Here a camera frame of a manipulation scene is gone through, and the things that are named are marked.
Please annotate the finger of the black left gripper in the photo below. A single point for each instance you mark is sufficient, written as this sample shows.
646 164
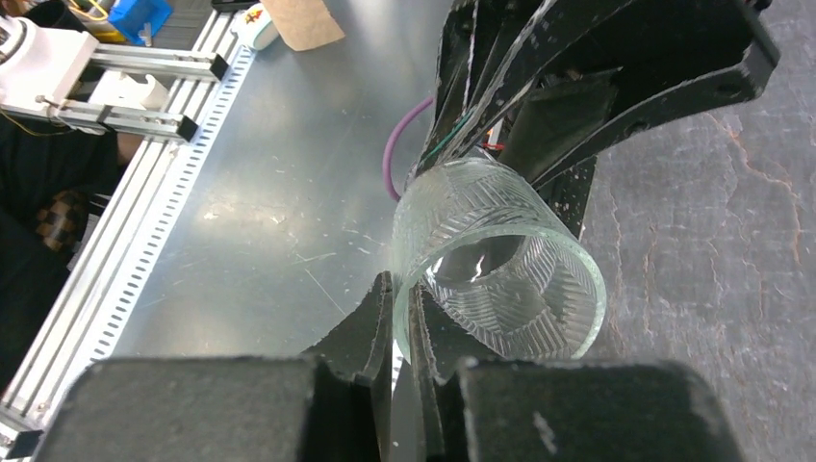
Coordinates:
651 63
497 57

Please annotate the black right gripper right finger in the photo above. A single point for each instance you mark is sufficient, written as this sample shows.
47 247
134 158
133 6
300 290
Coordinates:
476 407

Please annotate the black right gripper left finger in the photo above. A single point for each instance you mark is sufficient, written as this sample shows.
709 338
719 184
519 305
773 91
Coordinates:
332 402

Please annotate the clear wine glass front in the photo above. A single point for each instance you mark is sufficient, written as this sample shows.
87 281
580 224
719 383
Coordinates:
498 261

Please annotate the brown cardboard piece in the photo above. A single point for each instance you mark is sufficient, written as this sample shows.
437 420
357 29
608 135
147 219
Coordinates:
303 24

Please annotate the blue box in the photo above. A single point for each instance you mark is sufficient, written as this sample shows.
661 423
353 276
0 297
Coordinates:
139 20

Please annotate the person in dark clothing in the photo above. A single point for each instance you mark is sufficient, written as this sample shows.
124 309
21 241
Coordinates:
48 175

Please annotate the aluminium frame with white block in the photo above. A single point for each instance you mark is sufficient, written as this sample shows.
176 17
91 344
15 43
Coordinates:
70 79

